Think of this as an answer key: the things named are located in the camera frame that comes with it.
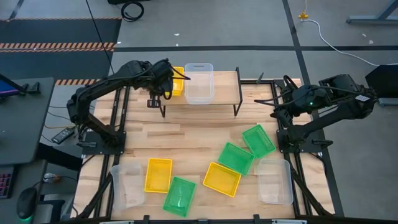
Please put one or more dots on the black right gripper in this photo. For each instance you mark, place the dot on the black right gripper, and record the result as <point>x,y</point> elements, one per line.
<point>284,117</point>

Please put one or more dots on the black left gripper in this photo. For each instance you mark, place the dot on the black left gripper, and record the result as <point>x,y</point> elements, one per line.
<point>163,79</point>

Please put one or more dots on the yellow plastic basket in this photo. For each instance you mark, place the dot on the yellow plastic basket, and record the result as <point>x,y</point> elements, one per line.
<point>158,175</point>
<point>178,85</point>
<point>221,179</point>

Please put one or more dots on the green plastic basket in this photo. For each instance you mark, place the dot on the green plastic basket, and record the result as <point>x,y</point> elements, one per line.
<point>258,141</point>
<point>236,158</point>
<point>179,196</point>

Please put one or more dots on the clear plastic basket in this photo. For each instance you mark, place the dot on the clear plastic basket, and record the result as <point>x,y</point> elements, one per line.
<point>274,182</point>
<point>199,84</point>
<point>127,185</point>

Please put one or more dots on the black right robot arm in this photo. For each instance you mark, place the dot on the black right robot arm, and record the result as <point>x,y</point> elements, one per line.
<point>329,119</point>

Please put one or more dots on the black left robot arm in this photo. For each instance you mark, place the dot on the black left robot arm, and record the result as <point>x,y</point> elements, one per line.
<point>93,93</point>

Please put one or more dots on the wooden shelf with black legs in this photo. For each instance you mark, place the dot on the wooden shelf with black legs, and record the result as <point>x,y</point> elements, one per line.
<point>225,87</point>

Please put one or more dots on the black equipment case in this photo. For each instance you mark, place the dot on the black equipment case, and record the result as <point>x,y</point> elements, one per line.
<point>127,1</point>

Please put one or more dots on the black box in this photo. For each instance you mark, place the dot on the black box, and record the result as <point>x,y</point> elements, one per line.
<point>384,81</point>

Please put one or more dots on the black remote control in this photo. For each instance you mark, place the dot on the black remote control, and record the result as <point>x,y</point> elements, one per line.
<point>62,135</point>

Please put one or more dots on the dark mat with hazard stripes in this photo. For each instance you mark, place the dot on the dark mat with hazard stripes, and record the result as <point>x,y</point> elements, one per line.
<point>46,62</point>

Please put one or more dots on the grey metal stand base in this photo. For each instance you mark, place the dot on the grey metal stand base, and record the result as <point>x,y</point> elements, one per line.
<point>373,20</point>

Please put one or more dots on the grey side desk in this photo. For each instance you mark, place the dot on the grey side desk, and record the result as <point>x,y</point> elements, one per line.
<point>21,124</point>

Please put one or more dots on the small white round gadget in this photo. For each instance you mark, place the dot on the small white round gadget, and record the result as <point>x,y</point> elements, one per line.
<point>49,177</point>

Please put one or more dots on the monitor with blue screen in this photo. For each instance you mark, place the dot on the monitor with blue screen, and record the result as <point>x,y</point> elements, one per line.
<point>7,88</point>

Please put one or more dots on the black computer mouse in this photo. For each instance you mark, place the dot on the black computer mouse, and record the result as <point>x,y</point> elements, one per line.
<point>26,203</point>

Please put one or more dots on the keyboard with pink keys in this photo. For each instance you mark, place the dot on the keyboard with pink keys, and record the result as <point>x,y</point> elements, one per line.
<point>5,183</point>

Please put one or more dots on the black metal table frame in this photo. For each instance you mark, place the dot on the black metal table frame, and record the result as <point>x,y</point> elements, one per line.
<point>119,102</point>

